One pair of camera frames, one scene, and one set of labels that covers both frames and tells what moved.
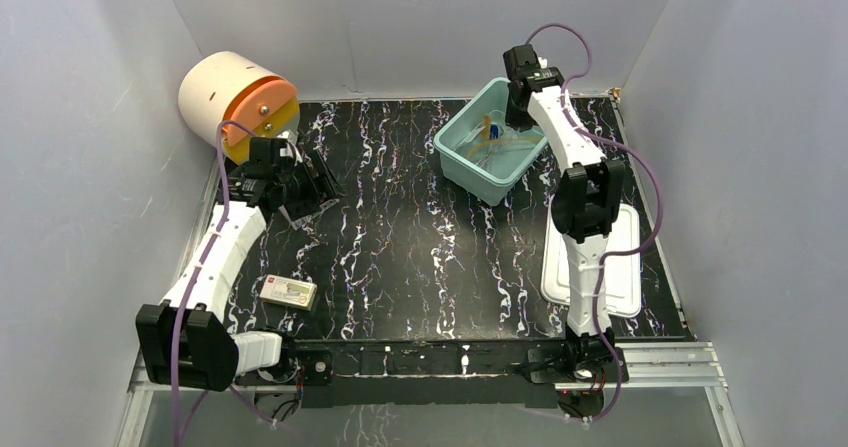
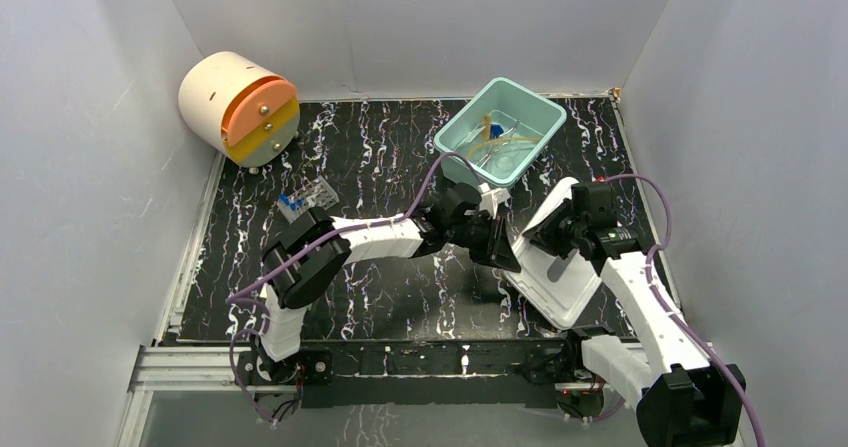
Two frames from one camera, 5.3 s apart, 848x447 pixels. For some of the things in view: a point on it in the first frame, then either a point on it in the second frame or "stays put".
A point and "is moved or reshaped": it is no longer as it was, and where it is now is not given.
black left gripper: (308, 183) -> (495, 243)
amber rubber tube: (485, 138) stays put
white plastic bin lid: (623, 273) is moved or reshaped
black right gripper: (514, 121) -> (542, 234)
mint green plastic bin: (480, 152) stays put
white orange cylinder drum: (222, 87) stays put
